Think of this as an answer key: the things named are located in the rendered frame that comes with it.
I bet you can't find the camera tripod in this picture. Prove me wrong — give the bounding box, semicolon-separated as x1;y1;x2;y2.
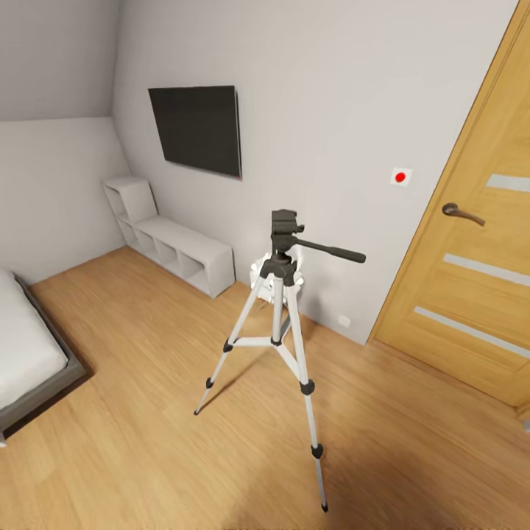
194;209;367;512

